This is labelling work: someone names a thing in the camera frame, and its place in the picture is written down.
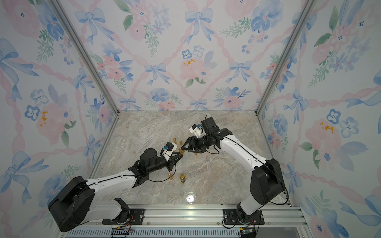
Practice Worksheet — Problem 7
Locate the gold square lipstick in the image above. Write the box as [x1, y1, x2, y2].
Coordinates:
[180, 174, 186, 183]

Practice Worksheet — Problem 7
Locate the aluminium corner post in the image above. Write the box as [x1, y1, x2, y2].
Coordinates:
[255, 0, 316, 118]
[48, 0, 119, 115]

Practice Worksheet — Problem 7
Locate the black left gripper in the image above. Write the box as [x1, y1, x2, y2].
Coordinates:
[148, 152, 183, 175]

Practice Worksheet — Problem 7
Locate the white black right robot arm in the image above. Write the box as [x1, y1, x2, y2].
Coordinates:
[182, 125, 285, 221]

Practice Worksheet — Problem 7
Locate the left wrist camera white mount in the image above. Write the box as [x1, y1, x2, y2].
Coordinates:
[161, 142, 177, 162]

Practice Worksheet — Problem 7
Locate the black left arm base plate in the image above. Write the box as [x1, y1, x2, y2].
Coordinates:
[102, 209, 145, 226]

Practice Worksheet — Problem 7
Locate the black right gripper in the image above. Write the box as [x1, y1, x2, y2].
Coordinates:
[181, 134, 211, 152]

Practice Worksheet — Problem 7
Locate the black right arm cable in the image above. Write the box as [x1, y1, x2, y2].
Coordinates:
[203, 114, 289, 206]

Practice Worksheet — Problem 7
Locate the aluminium corner post left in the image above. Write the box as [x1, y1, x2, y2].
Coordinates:
[48, 0, 119, 115]

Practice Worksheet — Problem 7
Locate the green circuit board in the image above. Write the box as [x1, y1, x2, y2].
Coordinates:
[240, 228, 257, 238]

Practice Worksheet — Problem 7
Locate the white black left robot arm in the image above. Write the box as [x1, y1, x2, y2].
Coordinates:
[48, 147, 183, 232]

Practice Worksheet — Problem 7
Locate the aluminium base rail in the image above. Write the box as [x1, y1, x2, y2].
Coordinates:
[54, 204, 312, 238]

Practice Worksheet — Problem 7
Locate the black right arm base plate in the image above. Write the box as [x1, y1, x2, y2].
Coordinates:
[223, 209, 265, 225]

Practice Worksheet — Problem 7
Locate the aluminium corner post right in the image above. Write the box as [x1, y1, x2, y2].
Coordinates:
[255, 0, 316, 118]

